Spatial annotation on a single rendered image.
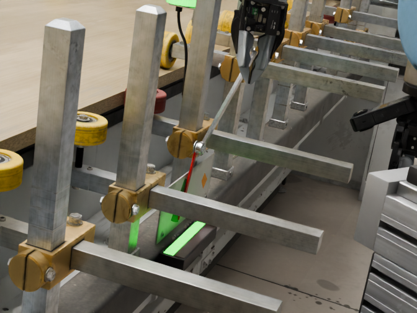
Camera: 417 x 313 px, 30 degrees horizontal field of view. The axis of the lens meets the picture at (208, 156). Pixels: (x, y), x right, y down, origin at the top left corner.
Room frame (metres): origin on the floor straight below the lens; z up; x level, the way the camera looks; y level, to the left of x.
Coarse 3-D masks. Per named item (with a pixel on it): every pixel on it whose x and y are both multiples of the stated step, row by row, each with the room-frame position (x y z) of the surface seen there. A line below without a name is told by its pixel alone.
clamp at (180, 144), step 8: (208, 120) 1.44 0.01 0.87; (176, 128) 1.36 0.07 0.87; (200, 128) 1.38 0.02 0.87; (208, 128) 1.40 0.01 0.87; (216, 128) 1.44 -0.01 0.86; (168, 136) 1.36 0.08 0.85; (176, 136) 1.33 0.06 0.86; (184, 136) 1.33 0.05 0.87; (192, 136) 1.34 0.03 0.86; (200, 136) 1.36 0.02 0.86; (168, 144) 1.34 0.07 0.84; (176, 144) 1.33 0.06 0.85; (184, 144) 1.33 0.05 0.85; (192, 144) 1.33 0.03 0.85; (176, 152) 1.33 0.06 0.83; (184, 152) 1.33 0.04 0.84; (192, 152) 1.33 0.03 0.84
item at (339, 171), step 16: (160, 128) 1.42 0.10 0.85; (208, 144) 1.39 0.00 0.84; (224, 144) 1.38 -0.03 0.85; (240, 144) 1.37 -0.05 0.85; (256, 144) 1.36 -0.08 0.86; (272, 144) 1.38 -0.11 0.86; (256, 160) 1.36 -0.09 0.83; (272, 160) 1.35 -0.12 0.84; (288, 160) 1.34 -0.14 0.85; (304, 160) 1.34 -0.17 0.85; (320, 160) 1.33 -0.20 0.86; (336, 160) 1.34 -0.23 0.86; (320, 176) 1.33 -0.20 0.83; (336, 176) 1.32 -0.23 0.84
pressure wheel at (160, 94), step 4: (156, 92) 1.46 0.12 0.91; (160, 92) 1.45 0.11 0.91; (164, 92) 1.46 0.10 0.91; (124, 96) 1.44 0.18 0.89; (156, 96) 1.42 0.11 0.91; (160, 96) 1.42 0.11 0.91; (164, 96) 1.43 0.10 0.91; (124, 100) 1.43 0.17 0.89; (156, 100) 1.41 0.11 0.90; (160, 100) 1.42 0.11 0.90; (164, 100) 1.43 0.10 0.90; (124, 104) 1.43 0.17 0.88; (156, 104) 1.41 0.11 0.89; (160, 104) 1.42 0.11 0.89; (164, 104) 1.44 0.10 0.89; (156, 108) 1.41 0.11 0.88; (160, 108) 1.42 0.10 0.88; (164, 108) 1.44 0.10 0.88; (156, 112) 1.42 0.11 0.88; (160, 112) 1.42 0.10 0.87
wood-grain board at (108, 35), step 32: (0, 0) 2.25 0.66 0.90; (32, 0) 2.34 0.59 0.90; (64, 0) 2.43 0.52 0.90; (96, 0) 2.54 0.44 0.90; (128, 0) 2.65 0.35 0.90; (160, 0) 2.77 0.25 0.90; (224, 0) 3.05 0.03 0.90; (0, 32) 1.80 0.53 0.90; (32, 32) 1.86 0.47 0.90; (96, 32) 1.99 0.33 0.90; (128, 32) 2.06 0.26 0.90; (0, 64) 1.50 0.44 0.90; (32, 64) 1.54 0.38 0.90; (96, 64) 1.63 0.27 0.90; (128, 64) 1.68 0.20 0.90; (0, 96) 1.28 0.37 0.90; (32, 96) 1.31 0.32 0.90; (96, 96) 1.37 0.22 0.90; (0, 128) 1.11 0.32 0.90; (32, 128) 1.13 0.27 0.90
